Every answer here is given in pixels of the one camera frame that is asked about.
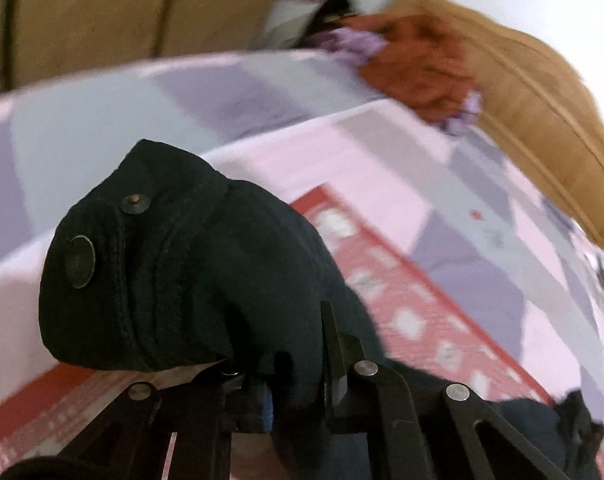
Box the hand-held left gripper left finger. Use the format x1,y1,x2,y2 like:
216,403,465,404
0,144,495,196
56,369,276,480

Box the black cloth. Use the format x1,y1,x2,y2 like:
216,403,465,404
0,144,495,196
302,0,355,46

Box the tan wooden wardrobe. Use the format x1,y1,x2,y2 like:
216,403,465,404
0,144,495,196
0,0,308,100

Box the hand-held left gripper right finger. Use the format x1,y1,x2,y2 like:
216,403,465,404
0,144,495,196
321,301,574,480

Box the dark navy pants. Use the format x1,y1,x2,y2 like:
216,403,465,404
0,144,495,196
38,139,604,480

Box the white cloth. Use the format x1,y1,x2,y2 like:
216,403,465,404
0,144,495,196
263,0,324,52

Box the brown wooden headboard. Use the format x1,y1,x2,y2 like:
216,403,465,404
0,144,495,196
382,0,604,251

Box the purple cloth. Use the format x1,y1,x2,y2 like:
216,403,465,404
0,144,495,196
322,27,484,136

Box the rust red cloth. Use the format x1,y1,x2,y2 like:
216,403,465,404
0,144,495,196
354,12,483,123

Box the pink grey checked bed sheet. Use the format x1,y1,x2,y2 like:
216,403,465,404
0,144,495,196
0,50,604,461

